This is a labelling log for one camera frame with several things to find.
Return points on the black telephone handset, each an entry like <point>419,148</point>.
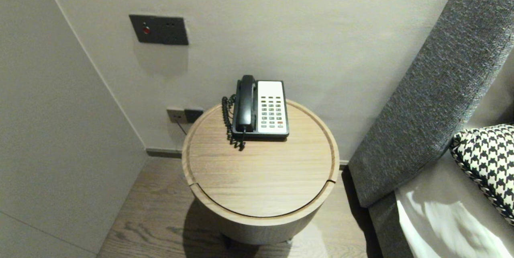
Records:
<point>246,105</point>

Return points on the black and white desk telephone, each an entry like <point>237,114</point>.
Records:
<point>273,107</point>

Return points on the round wooden bedside table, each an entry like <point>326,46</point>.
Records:
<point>261,177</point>

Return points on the grey upholstered bed headboard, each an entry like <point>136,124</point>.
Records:
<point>421,109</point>

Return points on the white bed sheet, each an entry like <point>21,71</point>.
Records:
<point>449,218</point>

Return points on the black white houndstooth pillow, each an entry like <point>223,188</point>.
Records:
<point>486,161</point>

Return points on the dark grey wall socket plate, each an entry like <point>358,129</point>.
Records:
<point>194,115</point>

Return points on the beige wall socket plate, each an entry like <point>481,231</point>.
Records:
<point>176,115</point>

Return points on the dark wall switch panel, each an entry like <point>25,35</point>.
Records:
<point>160,30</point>

